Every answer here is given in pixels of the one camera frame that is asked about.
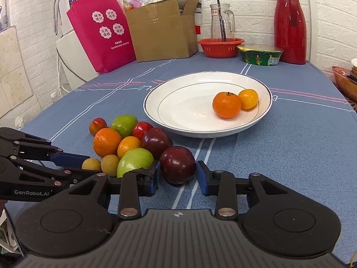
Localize yellow orange citrus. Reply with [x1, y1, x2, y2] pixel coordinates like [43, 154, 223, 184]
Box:
[238, 89, 259, 110]

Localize white plate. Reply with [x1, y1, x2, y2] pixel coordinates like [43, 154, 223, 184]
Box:
[143, 71, 273, 138]

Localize blue striped tablecloth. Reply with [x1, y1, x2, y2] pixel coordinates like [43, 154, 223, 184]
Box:
[24, 53, 356, 263]

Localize glass pitcher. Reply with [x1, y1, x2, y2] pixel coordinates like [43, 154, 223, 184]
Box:
[210, 0, 235, 42]

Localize red thermos jug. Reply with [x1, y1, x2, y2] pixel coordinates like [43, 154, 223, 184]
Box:
[274, 0, 307, 65]

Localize white paper cup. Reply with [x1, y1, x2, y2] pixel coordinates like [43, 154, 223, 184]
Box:
[351, 58, 357, 74]

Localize red plastic basket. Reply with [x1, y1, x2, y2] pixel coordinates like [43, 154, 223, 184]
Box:
[197, 38, 245, 59]

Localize pink tote bag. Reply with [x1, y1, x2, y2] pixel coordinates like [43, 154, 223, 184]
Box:
[67, 0, 136, 73]

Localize brown longan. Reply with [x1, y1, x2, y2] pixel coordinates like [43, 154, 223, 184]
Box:
[82, 158, 102, 172]
[100, 154, 120, 177]

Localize cardboard box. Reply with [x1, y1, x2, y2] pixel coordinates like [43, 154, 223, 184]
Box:
[126, 0, 199, 62]

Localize green instant noodle bowl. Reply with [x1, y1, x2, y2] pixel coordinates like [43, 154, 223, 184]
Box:
[237, 44, 284, 66]

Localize dark plum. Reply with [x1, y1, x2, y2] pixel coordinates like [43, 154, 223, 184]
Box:
[140, 128, 173, 160]
[160, 146, 196, 185]

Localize black straw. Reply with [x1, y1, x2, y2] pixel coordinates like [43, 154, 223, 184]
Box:
[217, 0, 226, 42]

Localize white appliance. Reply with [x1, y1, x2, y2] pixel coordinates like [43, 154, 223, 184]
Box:
[53, 0, 99, 90]

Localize brown wooden bowl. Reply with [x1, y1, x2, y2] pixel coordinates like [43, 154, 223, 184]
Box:
[332, 66, 357, 103]

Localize orange with stem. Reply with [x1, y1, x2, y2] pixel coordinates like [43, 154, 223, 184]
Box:
[212, 92, 241, 119]

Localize large orange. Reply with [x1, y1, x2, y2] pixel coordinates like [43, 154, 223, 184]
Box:
[93, 128, 122, 158]

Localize small orange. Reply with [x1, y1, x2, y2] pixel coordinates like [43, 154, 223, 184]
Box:
[117, 136, 141, 159]

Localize red apple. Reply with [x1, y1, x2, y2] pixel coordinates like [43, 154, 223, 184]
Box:
[132, 121, 153, 140]

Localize green apple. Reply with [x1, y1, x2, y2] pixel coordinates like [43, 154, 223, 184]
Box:
[117, 148, 154, 178]
[110, 114, 138, 138]

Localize red yellow peach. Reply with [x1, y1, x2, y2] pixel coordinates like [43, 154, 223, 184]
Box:
[89, 117, 107, 136]

